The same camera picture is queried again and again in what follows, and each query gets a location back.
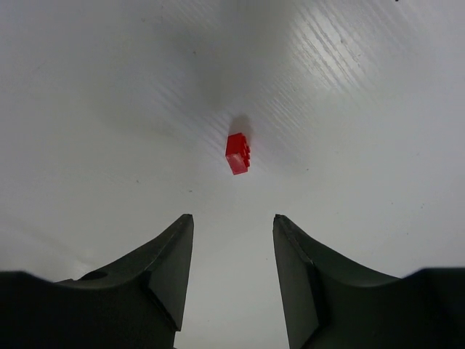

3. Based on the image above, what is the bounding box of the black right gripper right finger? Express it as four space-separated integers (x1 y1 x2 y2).
272 214 464 348

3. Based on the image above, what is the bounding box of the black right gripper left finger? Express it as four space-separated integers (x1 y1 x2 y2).
1 214 194 348

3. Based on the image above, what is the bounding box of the tiny red lego brick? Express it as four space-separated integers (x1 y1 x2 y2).
225 133 251 175

